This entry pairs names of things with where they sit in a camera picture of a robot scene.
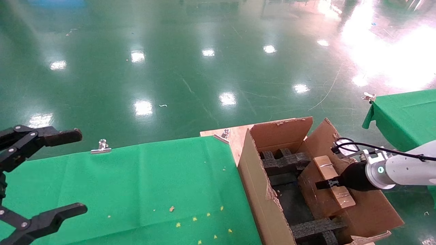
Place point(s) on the large green table cloth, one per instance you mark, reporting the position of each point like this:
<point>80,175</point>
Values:
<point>136,183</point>

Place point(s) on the small taped cardboard box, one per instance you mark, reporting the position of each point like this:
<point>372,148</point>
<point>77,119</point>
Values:
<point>316,200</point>

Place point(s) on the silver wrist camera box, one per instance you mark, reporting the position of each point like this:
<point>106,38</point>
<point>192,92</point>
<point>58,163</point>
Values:
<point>347,149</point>

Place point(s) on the silver binder clip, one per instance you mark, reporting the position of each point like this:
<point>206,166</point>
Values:
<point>369,97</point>
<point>223,135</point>
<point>101,148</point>

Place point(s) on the large open cardboard carton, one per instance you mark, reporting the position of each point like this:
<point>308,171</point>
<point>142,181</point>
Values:
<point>265,204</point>

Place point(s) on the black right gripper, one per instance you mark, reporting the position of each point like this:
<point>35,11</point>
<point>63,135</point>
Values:
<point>356,177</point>

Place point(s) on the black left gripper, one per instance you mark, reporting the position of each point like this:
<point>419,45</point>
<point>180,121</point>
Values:
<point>2,187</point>

